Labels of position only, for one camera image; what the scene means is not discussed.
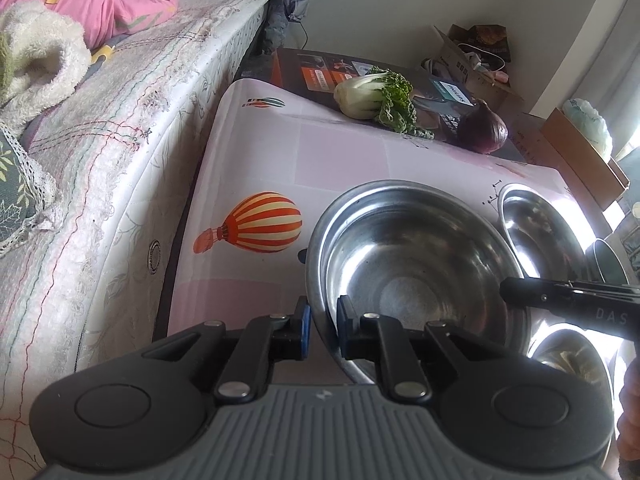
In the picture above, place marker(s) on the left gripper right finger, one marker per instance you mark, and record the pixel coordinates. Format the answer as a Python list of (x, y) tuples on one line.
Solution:
[(383, 340)]

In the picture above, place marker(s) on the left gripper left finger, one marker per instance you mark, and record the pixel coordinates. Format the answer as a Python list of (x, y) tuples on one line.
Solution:
[(264, 342)]

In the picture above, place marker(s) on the teal ceramic bowl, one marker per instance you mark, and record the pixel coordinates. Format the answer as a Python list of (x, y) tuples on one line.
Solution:
[(605, 266)]

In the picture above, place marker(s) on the large steel bowl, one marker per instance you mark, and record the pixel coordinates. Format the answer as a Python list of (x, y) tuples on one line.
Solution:
[(414, 253)]

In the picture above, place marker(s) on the person's right hand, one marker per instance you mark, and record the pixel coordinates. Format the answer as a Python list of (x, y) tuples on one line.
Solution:
[(628, 441)]

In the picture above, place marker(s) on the brown cardboard tray box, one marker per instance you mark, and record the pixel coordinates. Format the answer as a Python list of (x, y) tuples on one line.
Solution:
[(605, 181)]

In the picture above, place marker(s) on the pink balloon tablecloth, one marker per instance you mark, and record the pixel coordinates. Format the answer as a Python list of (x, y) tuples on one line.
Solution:
[(273, 163)]

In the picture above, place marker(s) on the white plastic bag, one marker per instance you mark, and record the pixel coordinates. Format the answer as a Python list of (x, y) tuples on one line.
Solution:
[(588, 121)]

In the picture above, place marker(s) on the red cabbage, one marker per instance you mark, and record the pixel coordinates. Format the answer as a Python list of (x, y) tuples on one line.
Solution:
[(481, 130)]

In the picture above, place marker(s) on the white quilted mattress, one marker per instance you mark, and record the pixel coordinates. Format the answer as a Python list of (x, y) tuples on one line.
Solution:
[(123, 150)]

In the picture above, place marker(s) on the green bok choy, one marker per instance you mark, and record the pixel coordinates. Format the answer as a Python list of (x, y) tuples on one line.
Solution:
[(381, 96)]

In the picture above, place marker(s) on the green leaf cushion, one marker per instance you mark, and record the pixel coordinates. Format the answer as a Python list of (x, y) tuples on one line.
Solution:
[(27, 194)]

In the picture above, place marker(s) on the open cardboard box clutter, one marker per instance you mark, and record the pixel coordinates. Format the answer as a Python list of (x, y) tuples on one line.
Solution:
[(468, 66)]

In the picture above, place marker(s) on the white fluffy towel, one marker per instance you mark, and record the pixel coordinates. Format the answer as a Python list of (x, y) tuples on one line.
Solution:
[(43, 59)]

